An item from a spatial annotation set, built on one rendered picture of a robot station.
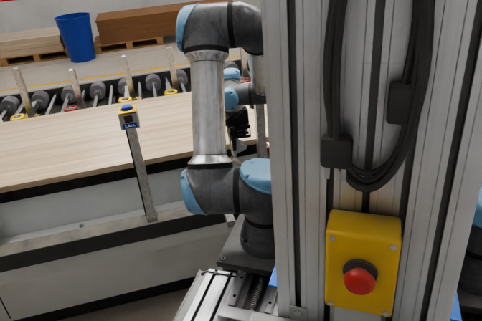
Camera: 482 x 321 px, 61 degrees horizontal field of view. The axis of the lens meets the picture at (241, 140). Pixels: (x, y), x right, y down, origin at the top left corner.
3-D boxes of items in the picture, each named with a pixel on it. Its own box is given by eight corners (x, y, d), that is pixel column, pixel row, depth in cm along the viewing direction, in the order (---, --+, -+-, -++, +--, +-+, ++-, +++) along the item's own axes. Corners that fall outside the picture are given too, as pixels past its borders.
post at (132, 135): (158, 220, 177) (136, 127, 156) (146, 222, 176) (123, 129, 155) (157, 213, 181) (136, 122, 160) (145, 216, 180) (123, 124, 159)
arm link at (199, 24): (239, 218, 99) (231, -7, 100) (178, 219, 100) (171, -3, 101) (244, 210, 111) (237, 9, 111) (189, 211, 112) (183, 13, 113)
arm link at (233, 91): (247, 89, 135) (249, 77, 145) (214, 91, 136) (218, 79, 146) (249, 111, 139) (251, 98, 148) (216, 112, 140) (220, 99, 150)
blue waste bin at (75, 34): (99, 61, 661) (87, 16, 628) (63, 66, 653) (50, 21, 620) (102, 52, 709) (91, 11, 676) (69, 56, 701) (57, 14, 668)
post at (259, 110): (270, 198, 187) (263, 100, 164) (262, 199, 186) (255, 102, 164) (267, 193, 190) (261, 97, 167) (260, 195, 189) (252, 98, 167)
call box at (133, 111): (140, 129, 155) (136, 110, 152) (121, 132, 154) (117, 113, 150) (140, 122, 161) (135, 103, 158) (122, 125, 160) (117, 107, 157)
